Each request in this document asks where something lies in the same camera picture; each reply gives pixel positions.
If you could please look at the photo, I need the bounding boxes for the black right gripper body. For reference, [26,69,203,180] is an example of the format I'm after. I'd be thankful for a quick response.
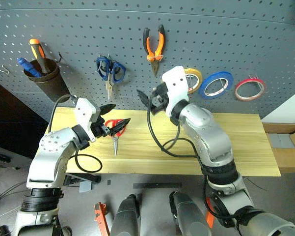
[150,83,169,112]

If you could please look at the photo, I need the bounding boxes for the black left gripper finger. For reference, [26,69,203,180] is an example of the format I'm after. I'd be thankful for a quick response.
[99,104,117,117]
[110,118,132,137]

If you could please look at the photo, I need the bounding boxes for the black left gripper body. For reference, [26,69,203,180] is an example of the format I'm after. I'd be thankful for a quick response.
[90,116,113,139]

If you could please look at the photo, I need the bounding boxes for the yellow tape roll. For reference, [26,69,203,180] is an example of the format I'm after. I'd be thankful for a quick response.
[184,68,204,95]

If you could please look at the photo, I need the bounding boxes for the blue tape roll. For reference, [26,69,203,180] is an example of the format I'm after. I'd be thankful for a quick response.
[198,71,235,100]

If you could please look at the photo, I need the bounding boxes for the grey pegboard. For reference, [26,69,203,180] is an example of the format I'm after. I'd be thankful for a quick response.
[0,0,295,123]

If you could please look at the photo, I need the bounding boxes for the red tape roll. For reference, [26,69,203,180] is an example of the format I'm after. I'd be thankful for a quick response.
[234,78,267,102]

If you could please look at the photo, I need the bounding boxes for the orange black pliers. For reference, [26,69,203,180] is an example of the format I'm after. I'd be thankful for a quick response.
[142,24,166,77]

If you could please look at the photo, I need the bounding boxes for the small grey block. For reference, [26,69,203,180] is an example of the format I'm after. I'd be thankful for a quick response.
[79,181,93,193]

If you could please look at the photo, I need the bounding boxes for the black cup holder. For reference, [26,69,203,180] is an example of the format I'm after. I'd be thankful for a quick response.
[23,58,71,103]

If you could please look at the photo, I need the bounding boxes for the black floor strip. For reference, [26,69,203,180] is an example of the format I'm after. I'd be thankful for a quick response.
[133,182,183,190]

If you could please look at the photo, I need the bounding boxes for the orange black screwdriver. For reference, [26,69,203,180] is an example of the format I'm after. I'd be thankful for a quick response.
[29,38,51,74]

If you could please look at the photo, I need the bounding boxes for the orange black clamp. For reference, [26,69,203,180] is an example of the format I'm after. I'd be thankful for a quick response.
[93,202,111,236]

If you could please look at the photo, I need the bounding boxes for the dark rounded robot leg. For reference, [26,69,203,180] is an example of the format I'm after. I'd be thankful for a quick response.
[169,191,212,236]
[109,194,141,236]

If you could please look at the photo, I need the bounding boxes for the cardboard box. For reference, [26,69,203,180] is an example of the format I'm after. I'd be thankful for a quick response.
[262,122,295,174]

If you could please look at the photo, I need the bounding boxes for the red handled scissors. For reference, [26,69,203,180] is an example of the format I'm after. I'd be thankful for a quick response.
[105,118,127,157]

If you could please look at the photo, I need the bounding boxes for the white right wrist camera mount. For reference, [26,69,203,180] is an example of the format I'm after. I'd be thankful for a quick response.
[161,65,190,117]

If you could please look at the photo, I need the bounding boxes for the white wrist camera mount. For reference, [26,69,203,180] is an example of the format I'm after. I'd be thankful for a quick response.
[161,65,190,117]
[73,97,102,143]

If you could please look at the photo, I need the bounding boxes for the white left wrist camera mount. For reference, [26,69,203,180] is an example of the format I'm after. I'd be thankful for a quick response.
[73,97,102,143]

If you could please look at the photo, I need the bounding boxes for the blue handled scissors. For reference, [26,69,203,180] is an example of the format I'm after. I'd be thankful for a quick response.
[96,56,127,100]

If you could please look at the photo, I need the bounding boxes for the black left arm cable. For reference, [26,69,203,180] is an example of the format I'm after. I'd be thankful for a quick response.
[49,94,103,173]

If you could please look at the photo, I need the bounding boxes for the blue handled screwdriver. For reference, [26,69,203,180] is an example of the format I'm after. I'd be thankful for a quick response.
[17,57,43,78]

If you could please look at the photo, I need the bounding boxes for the thin floor cables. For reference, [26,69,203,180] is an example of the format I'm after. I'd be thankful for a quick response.
[0,166,28,223]

